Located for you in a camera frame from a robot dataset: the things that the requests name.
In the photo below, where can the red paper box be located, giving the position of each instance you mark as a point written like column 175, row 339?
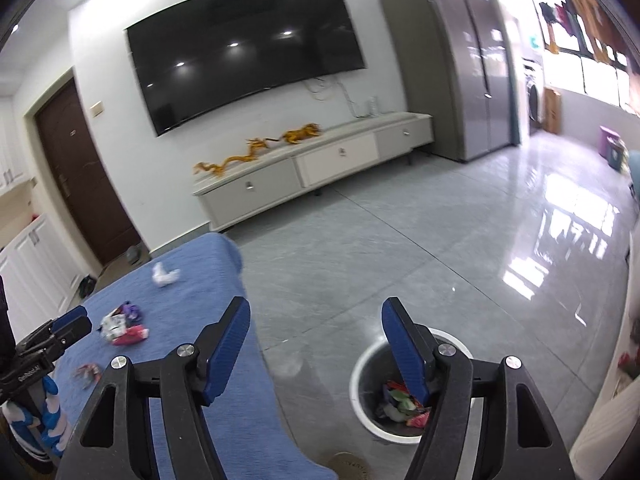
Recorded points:
column 131, row 336

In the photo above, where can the grey slipper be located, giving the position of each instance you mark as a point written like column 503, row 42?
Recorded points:
column 133, row 254

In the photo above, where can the golden dragon figurine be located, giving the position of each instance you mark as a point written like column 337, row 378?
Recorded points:
column 235, row 160

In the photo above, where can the green plastic bag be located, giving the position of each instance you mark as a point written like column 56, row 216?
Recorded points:
column 398, row 401

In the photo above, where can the round white trash bin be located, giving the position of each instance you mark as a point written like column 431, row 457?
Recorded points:
column 370, row 375

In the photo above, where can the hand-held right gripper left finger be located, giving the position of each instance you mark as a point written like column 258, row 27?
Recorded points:
column 227, row 355

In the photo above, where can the white sideboard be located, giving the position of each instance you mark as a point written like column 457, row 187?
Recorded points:
column 610, row 410

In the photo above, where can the white base cabinets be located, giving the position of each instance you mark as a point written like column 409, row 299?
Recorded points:
column 35, row 265

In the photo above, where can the white tissue paper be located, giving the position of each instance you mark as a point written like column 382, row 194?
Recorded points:
column 165, row 275

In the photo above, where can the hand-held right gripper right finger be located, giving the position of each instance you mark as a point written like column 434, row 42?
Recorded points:
column 405, row 355

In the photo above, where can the white wall cabinets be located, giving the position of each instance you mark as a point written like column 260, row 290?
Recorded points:
column 10, row 160

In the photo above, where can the white power strip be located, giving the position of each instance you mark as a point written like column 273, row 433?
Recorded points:
column 372, row 106

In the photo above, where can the dark brown door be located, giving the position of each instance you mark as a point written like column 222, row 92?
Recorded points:
column 80, row 175

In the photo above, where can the purple plastic bin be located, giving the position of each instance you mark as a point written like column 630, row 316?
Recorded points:
column 609, row 145

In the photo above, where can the beige light switch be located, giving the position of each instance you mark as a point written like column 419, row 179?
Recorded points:
column 96, row 108

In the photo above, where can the pair of black shoes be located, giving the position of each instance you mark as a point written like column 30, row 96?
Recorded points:
column 86, row 286

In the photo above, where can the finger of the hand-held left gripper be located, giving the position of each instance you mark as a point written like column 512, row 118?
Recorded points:
column 35, row 337
column 72, row 325

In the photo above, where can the purple plastic bag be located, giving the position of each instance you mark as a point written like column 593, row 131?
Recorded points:
column 132, row 310

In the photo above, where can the cardboard box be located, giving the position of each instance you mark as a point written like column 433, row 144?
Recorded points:
column 553, row 110

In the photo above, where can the blue sofa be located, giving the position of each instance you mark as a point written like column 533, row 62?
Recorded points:
column 635, row 175

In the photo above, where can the round floor drain cover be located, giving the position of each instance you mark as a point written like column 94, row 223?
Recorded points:
column 350, row 467

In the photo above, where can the white tv console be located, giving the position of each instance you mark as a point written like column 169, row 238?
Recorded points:
column 260, row 185

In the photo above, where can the wall-mounted black television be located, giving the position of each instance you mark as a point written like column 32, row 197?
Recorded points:
column 240, row 50

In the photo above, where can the hanging clothes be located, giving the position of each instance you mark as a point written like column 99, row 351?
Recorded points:
column 580, row 15

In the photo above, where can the grey bin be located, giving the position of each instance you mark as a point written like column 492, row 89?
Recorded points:
column 621, row 157

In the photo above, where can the golden tiger figurine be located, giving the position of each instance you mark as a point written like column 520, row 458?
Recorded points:
column 300, row 135

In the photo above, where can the washing machine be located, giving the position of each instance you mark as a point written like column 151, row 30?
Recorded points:
column 532, row 97

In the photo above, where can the grey refrigerator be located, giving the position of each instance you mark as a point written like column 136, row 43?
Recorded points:
column 450, row 85

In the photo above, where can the red snack packet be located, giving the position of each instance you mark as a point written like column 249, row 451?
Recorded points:
column 395, row 388

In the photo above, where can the large red wrapper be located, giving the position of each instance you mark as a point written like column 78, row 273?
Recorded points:
column 419, row 420

